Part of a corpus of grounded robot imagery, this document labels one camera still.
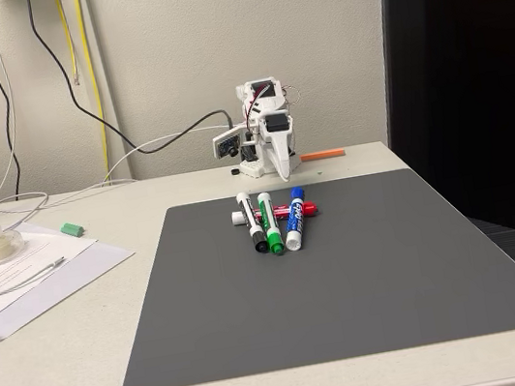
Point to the grey rectangular mat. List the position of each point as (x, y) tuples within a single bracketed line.
[(341, 287)]

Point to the small black round cap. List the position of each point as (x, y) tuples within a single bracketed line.
[(234, 172)]

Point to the blue dry erase marker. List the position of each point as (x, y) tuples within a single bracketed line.
[(295, 218)]

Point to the white-framed gripper camera box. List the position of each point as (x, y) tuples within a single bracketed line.
[(228, 144)]

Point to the dark wooden door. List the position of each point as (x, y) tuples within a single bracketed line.
[(491, 92)]

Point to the green marker cap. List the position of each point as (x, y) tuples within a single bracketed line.
[(72, 229)]

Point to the black dry erase marker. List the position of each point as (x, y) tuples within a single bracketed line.
[(246, 207)]

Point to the green dry erase marker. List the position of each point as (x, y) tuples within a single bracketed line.
[(274, 238)]

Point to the orange flat bar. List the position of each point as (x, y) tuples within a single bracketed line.
[(322, 155)]

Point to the printed white paper sheet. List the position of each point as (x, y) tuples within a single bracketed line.
[(79, 275), (50, 247)]

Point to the red dry erase marker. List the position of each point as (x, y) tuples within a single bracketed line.
[(311, 208)]

